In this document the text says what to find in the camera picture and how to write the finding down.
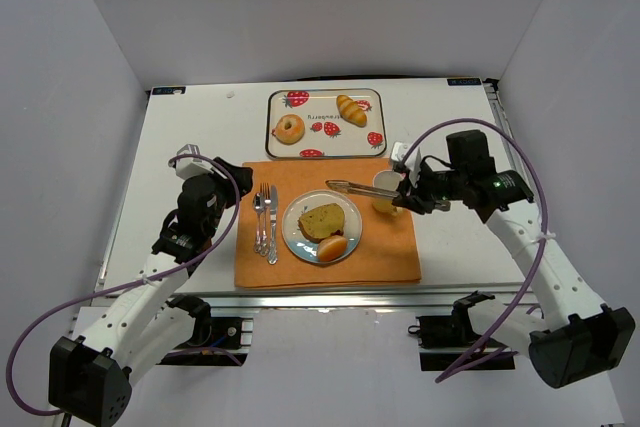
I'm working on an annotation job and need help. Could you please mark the metal serving tongs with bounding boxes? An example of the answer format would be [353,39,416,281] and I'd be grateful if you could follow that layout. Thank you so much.
[325,180,451,213]

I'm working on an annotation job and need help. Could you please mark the sliced loaf cake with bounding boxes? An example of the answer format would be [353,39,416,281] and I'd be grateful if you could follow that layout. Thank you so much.
[298,203,345,243]

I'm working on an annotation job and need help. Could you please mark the glossy orange bun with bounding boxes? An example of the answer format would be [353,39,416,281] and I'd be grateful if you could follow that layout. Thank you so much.
[316,235,348,263]

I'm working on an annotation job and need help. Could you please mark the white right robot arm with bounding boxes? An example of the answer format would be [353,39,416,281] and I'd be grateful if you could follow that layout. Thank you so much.
[393,130,635,389]

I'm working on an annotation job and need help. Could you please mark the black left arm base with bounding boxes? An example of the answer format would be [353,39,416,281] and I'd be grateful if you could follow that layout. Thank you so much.
[159,295,253,367]

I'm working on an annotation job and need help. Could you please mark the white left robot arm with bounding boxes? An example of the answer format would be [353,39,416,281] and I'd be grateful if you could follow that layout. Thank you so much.
[48,153,253,426]

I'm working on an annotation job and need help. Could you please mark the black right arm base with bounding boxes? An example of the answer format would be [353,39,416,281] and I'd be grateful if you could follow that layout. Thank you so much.
[407,291,515,372]

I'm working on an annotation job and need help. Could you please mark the striped bread roll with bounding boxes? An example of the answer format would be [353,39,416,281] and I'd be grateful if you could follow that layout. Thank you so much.
[336,95,367,127]

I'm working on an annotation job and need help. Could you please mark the silver spoon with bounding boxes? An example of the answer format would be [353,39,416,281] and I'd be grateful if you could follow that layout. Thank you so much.
[253,192,263,253]

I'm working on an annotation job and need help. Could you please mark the silver fork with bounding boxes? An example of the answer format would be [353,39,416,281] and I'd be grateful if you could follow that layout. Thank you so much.
[259,182,270,257]

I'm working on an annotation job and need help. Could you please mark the yellow mug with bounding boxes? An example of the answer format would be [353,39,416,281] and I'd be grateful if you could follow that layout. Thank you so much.
[372,170,403,216]

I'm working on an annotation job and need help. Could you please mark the silver table knife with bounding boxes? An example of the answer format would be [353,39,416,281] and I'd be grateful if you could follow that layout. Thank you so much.
[267,185,278,265]

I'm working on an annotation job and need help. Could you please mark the orange cloth placemat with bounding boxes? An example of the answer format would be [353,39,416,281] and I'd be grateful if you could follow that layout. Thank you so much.
[234,158,422,289]

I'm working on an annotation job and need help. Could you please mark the right corner label sticker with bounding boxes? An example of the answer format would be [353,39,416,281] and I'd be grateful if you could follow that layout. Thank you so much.
[446,77,483,87]

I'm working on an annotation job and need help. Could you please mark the corner label sticker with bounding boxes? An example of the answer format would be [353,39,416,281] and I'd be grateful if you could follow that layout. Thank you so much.
[446,77,483,87]
[151,86,186,96]

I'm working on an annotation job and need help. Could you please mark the white blue ceramic plate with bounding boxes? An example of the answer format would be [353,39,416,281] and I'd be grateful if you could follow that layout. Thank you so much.
[281,190,363,266]

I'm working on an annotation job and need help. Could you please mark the sugared donut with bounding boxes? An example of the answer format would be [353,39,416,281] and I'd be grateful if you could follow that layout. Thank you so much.
[272,114,306,145]

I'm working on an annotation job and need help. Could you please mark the left corner label sticker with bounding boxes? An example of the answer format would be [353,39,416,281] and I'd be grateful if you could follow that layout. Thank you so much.
[151,86,186,96]

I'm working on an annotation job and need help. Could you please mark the white strawberry tray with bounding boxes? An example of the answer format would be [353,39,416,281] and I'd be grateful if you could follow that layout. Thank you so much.
[265,88,387,159]

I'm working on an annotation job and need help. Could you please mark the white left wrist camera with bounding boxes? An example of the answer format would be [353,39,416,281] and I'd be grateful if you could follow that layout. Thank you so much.
[168,144,212,180]

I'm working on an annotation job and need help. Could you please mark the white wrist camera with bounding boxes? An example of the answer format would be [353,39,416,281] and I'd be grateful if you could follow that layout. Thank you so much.
[168,144,212,180]
[389,142,422,184]

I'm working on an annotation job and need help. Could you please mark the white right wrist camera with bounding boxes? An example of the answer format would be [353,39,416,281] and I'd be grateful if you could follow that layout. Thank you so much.
[389,142,422,184]

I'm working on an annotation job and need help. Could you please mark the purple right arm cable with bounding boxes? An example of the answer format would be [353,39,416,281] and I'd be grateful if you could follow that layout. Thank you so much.
[397,118,549,384]

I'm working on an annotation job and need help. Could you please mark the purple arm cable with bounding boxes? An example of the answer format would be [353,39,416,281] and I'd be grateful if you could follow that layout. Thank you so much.
[397,118,549,384]
[6,154,244,417]

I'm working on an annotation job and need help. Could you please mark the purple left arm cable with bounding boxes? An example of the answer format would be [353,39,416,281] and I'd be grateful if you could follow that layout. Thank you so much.
[6,154,244,417]

